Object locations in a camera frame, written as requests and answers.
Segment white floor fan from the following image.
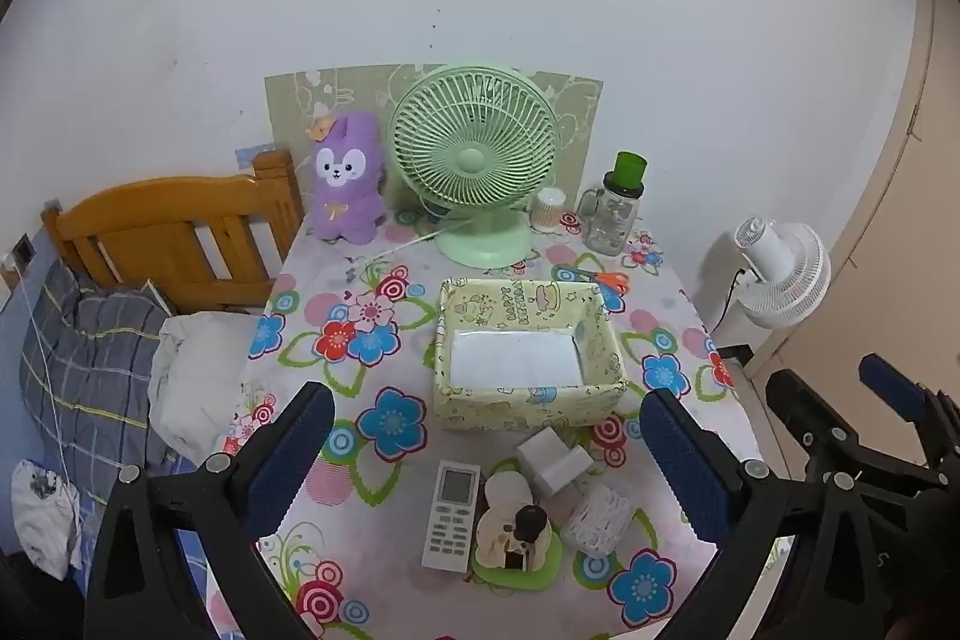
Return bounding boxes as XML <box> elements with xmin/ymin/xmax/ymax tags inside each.
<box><xmin>731</xmin><ymin>216</ymin><xmax>832</xmax><ymax>330</ymax></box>

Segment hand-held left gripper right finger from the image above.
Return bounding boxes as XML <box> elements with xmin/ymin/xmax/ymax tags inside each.
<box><xmin>643</xmin><ymin>389</ymin><xmax>878</xmax><ymax>640</ymax></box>

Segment blue plaid blanket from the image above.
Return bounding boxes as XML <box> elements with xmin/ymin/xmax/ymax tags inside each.
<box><xmin>19</xmin><ymin>257</ymin><xmax>181</xmax><ymax>513</ymax></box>

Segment wooden bed headboard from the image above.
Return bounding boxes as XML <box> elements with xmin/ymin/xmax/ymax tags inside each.
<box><xmin>41</xmin><ymin>149</ymin><xmax>305</xmax><ymax>315</ymax></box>

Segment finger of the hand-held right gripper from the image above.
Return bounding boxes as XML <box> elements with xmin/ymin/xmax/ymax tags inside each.
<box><xmin>765</xmin><ymin>368</ymin><xmax>942</xmax><ymax>491</ymax></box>
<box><xmin>859</xmin><ymin>353</ymin><xmax>960</xmax><ymax>461</ymax></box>

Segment white printed cloth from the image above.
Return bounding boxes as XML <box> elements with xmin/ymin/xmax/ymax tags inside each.
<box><xmin>11</xmin><ymin>458</ymin><xmax>83</xmax><ymax>581</ymax></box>

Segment thin white cable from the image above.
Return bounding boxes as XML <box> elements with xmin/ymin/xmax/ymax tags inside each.
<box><xmin>7</xmin><ymin>261</ymin><xmax>83</xmax><ymax>528</ymax></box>

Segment cotton swab container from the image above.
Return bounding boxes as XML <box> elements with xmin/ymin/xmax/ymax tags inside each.
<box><xmin>529</xmin><ymin>186</ymin><xmax>569</xmax><ymax>231</ymax></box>

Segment green folding mirror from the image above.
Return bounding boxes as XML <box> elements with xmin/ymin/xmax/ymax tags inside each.
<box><xmin>471</xmin><ymin>471</ymin><xmax>563</xmax><ymax>588</ymax></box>

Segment black fan cable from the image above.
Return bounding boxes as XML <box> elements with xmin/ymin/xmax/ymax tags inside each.
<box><xmin>709</xmin><ymin>265</ymin><xmax>743</xmax><ymax>337</ymax></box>

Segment glass mug jar green lid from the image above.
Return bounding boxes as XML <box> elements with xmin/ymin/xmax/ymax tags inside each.
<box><xmin>576</xmin><ymin>151</ymin><xmax>650</xmax><ymax>256</ymax></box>

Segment purple plush toy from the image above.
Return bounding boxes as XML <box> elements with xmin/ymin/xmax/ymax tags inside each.
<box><xmin>309</xmin><ymin>111</ymin><xmax>389</xmax><ymax>245</ymax></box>

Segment white remote control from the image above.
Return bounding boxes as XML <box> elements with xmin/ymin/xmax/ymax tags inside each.
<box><xmin>420</xmin><ymin>460</ymin><xmax>481</xmax><ymax>572</ymax></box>

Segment small white box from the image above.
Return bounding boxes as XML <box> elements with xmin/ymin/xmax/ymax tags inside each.
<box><xmin>534</xmin><ymin>446</ymin><xmax>593</xmax><ymax>498</ymax></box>

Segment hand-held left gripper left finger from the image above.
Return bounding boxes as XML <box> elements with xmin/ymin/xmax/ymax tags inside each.
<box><xmin>88</xmin><ymin>380</ymin><xmax>336</xmax><ymax>640</ymax></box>

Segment green desk fan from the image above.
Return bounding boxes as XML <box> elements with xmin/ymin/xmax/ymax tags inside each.
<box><xmin>388</xmin><ymin>64</ymin><xmax>560</xmax><ymax>270</ymax></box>

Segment floral tablecloth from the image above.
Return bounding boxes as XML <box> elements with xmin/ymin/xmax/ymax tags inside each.
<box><xmin>214</xmin><ymin>212</ymin><xmax>796</xmax><ymax>640</ymax></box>

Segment white pillow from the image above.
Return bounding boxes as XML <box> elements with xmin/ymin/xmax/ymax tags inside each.
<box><xmin>148</xmin><ymin>310</ymin><xmax>260</xmax><ymax>468</ymax></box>

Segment beige patterned board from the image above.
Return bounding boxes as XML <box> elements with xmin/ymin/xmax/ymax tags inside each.
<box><xmin>264</xmin><ymin>64</ymin><xmax>605</xmax><ymax>214</ymax></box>

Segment yellow printed storage box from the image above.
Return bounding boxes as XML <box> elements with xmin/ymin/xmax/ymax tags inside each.
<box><xmin>431</xmin><ymin>276</ymin><xmax>629</xmax><ymax>432</ymax></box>

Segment orange handled scissors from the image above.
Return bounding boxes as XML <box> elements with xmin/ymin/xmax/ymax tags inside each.
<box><xmin>553</xmin><ymin>265</ymin><xmax>631</xmax><ymax>294</ymax></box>

